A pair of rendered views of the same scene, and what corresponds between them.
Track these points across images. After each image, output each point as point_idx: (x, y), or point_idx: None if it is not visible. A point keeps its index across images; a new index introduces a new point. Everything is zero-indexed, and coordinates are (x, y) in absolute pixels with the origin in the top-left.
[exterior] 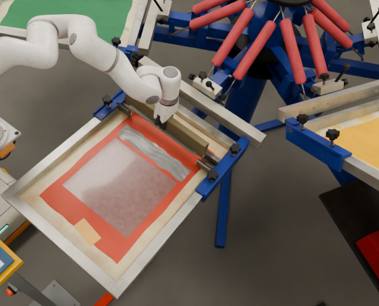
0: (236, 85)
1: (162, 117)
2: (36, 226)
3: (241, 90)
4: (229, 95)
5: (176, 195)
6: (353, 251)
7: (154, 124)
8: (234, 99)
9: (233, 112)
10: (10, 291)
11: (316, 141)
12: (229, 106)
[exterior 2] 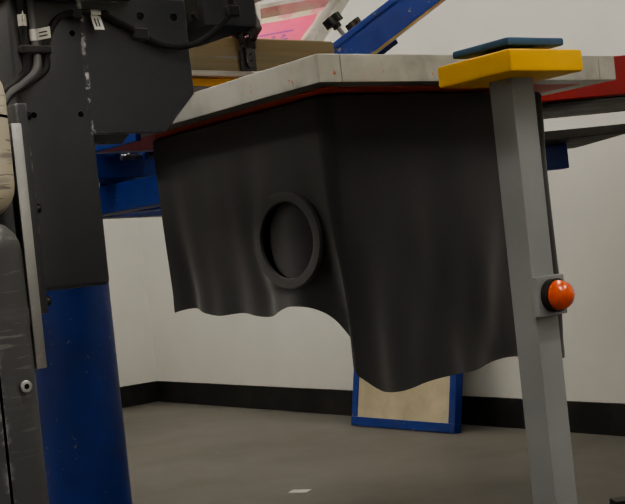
0: (150, 162)
1: (258, 4)
2: (428, 55)
3: (89, 304)
4: (60, 366)
5: None
6: (546, 138)
7: (233, 71)
8: (84, 355)
9: (98, 397)
10: (559, 279)
11: (385, 3)
12: (79, 394)
